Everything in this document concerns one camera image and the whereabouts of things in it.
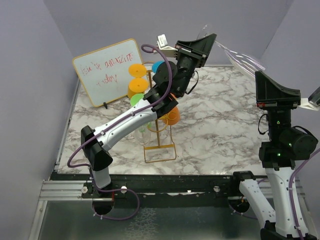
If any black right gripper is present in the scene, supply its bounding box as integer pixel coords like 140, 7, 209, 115
255, 69, 301, 143

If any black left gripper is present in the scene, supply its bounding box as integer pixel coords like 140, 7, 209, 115
172, 33, 216, 96

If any clear champagne flute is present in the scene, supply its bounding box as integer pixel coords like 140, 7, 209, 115
133, 125, 151, 146
196, 23, 267, 78

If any blue plastic wine glass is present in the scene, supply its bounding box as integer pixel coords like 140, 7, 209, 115
151, 61, 163, 74

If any yellow plastic wine glass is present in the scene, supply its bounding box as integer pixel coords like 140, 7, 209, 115
127, 78, 149, 99
128, 63, 147, 78

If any orange plastic wine glass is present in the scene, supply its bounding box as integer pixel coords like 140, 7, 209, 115
160, 106, 180, 126

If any green plastic wine glass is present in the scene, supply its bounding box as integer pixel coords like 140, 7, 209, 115
130, 93, 144, 107

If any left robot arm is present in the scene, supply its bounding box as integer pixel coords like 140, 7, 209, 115
81, 33, 217, 198

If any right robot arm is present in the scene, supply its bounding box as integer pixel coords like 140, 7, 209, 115
229, 70, 319, 240

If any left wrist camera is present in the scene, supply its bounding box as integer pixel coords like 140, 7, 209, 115
157, 34, 177, 58

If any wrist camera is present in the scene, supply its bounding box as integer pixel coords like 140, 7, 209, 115
298, 87, 320, 111
157, 34, 177, 58

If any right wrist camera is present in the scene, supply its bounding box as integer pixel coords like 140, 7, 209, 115
298, 87, 320, 111

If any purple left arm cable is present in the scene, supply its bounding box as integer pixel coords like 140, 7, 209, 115
66, 43, 173, 169

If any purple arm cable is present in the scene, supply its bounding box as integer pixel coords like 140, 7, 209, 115
288, 147, 320, 240
66, 43, 173, 169

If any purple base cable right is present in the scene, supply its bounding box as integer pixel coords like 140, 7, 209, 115
232, 178, 268, 220

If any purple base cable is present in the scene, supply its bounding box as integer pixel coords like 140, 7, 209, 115
232, 178, 268, 220
88, 164, 141, 221

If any small whiteboard with yellow frame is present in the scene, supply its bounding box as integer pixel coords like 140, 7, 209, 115
72, 38, 142, 107

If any gold wire wine glass rack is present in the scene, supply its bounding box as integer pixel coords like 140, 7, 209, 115
139, 60, 178, 164

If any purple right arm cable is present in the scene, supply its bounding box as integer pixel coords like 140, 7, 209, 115
288, 147, 320, 240

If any black front rail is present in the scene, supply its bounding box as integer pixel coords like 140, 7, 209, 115
51, 172, 248, 213

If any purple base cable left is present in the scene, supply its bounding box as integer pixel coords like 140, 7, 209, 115
88, 164, 141, 221

